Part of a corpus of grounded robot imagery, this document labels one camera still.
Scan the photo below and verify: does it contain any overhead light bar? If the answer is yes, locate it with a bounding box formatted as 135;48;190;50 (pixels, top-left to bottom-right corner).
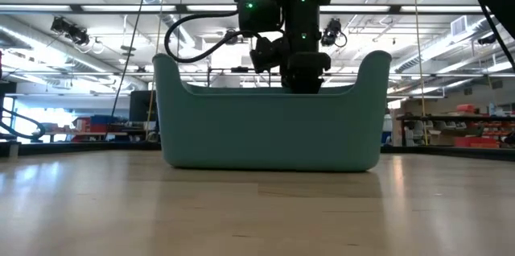
0;2;492;16

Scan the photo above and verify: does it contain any teal plastic bin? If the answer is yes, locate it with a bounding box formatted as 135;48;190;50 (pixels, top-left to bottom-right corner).
151;49;393;173

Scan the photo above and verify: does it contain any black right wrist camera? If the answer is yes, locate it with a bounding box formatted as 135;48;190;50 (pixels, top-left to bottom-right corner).
249;36;287;74

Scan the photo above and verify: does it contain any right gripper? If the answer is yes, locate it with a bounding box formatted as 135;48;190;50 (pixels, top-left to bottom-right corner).
280;4;333;94

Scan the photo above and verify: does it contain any metal storage shelf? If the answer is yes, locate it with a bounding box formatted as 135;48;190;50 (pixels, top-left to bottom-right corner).
396;102;515;149

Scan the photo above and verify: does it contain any workbench with coloured boxes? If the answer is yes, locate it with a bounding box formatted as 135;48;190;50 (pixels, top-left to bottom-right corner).
39;114;148;143

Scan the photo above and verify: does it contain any black cabinet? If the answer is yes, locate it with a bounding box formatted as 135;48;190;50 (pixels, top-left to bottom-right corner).
128;89;159;123

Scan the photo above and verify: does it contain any black ceiling-mounted device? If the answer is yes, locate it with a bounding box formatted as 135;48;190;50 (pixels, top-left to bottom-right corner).
50;16;90;47
320;18;348;47

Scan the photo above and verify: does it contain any black curved hose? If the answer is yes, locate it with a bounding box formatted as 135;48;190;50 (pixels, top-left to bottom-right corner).
0;105;47;141

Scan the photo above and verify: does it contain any thin black hanging cable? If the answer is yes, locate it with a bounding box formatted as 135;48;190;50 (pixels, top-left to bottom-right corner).
108;0;153;120

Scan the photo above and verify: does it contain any yellow hanging cord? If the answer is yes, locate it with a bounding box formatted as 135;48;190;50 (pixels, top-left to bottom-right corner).
145;0;167;140

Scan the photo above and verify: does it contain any white air vent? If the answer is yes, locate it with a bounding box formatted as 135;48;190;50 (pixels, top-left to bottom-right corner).
450;15;468;38

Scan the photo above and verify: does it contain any black aluminium table frame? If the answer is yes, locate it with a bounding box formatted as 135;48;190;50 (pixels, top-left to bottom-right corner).
0;138;515;163

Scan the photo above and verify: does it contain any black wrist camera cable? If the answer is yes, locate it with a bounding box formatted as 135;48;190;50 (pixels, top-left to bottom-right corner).
163;0;258;64

